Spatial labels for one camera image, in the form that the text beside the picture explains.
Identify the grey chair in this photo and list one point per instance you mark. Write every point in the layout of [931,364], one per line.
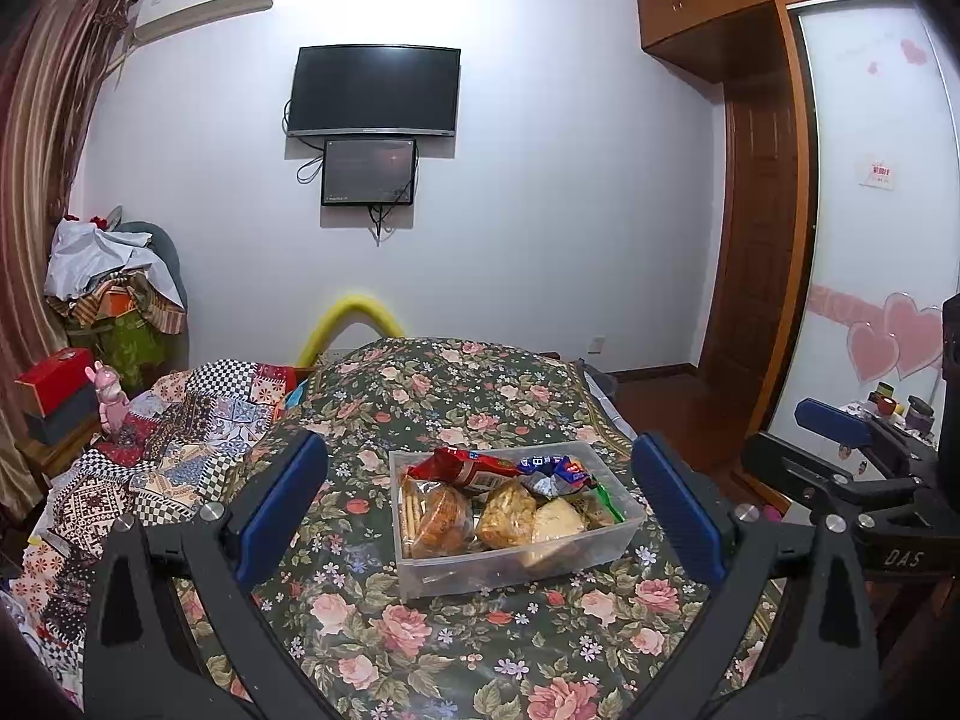
[171,255]

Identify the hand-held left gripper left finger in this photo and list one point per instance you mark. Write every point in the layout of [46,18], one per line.
[281,502]

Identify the round biscuit pack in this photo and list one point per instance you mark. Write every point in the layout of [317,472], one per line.
[411,517]

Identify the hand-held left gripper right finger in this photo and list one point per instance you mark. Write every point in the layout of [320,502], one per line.
[675,510]

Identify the white wall socket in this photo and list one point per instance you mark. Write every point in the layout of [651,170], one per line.
[597,344]

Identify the blue orange snack packet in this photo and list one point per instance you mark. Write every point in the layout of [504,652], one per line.
[555,472]

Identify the pile of clothes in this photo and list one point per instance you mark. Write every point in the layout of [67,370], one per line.
[105,262]

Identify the pink heart sticker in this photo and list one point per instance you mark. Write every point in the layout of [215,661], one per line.
[874,349]
[919,330]

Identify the clear plastic container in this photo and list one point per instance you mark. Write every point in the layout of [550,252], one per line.
[517,577]

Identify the pink toy figure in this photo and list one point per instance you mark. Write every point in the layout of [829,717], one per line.
[111,401]

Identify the wooden overhead cabinet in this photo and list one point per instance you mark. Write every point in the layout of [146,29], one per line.
[712,7]

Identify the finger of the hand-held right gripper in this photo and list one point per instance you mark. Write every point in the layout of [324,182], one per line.
[810,480]
[832,420]

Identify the red box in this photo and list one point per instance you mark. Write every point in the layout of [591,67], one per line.
[56,375]

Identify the small wall monitor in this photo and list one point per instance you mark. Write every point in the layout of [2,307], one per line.
[369,171]

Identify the wooden door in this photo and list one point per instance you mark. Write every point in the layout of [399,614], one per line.
[757,255]

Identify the dark grey box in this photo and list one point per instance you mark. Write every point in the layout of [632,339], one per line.
[67,420]

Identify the frosted sliding door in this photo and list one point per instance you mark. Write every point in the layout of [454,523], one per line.
[862,240]

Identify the striped brown curtain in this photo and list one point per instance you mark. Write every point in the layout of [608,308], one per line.
[45,165]

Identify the white paper label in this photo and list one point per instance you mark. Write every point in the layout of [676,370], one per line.
[880,172]

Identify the red snack packet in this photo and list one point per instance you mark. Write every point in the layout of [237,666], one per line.
[465,469]

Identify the brown pastry bag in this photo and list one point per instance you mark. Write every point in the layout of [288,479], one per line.
[446,521]

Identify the patchwork blanket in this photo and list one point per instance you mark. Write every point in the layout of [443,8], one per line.
[165,450]

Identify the floral tablecloth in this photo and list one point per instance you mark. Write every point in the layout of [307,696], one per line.
[450,652]

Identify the small green snack packet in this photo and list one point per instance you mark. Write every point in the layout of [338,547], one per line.
[609,506]

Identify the wooden bedside table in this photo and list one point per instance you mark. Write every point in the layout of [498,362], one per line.
[52,461]

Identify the wall television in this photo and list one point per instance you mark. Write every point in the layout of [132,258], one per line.
[375,90]

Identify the yellow foam tube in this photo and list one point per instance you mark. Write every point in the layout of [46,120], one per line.
[345,307]

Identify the wrapped pale bread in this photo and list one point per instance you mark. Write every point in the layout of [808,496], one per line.
[559,529]

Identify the golden fried snack bag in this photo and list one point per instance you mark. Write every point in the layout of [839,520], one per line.
[506,514]

